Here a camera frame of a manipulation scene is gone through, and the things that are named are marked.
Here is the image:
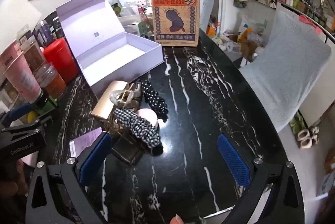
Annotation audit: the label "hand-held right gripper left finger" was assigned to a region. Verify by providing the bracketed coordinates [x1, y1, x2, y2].
[25, 132, 113, 224]

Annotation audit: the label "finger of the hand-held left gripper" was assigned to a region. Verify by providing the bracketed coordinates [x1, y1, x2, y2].
[0, 103, 34, 126]
[0, 115, 54, 136]

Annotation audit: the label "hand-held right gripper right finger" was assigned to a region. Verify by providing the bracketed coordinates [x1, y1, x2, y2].
[217, 133, 305, 224]

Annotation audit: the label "clear star hair claw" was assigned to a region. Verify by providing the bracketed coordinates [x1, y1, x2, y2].
[105, 119, 126, 138]

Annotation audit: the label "black white gingham scrunchie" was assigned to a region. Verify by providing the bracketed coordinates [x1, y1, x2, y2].
[113, 108, 163, 156]

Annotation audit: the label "gold card case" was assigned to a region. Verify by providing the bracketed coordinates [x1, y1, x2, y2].
[91, 81, 129, 121]

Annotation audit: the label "marbled hair claw clip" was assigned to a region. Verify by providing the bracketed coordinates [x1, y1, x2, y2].
[108, 83, 143, 111]

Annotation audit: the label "black polka dot scrunchie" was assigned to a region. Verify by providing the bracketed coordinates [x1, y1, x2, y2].
[139, 80, 168, 120]

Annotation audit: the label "lavender gift box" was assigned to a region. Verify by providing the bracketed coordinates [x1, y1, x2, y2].
[55, 0, 164, 95]

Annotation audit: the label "person's left hand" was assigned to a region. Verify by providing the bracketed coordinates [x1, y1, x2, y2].
[0, 159, 30, 204]

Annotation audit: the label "green bottle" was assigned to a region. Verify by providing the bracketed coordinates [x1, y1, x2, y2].
[39, 96, 58, 113]

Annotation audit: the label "pink tube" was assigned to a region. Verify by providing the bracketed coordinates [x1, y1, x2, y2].
[3, 53, 44, 107]

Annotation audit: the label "clear jar orange contents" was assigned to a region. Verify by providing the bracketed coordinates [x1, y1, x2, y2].
[35, 63, 67, 99]

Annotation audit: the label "brown label jar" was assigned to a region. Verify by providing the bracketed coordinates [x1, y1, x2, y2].
[21, 37, 46, 70]

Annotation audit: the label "pink round compact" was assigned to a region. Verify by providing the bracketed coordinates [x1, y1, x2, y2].
[136, 108, 159, 130]

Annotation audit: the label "red canister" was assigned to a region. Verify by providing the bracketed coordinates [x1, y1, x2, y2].
[43, 38, 79, 83]

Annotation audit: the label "beige slipper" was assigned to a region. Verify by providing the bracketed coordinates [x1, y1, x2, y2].
[309, 126, 321, 143]
[297, 128, 313, 150]

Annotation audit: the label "purple jar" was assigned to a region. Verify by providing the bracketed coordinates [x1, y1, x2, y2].
[34, 20, 55, 48]

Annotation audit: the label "dark label jar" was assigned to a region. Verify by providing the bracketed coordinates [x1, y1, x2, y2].
[53, 16, 65, 39]

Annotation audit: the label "chair with light blue cover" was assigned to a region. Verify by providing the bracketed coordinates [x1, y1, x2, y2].
[200, 0, 215, 31]
[239, 3, 333, 133]

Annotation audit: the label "white storage bin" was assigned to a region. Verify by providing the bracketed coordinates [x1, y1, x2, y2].
[118, 15, 142, 36]

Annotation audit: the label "clear plastic bag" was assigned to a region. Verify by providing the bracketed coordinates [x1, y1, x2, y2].
[120, 1, 139, 17]

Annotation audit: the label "brown printed paper bag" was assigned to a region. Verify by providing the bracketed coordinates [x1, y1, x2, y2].
[150, 0, 201, 47]

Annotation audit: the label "row of cosmetic bottles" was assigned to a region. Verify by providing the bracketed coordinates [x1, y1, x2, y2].
[279, 0, 335, 39]

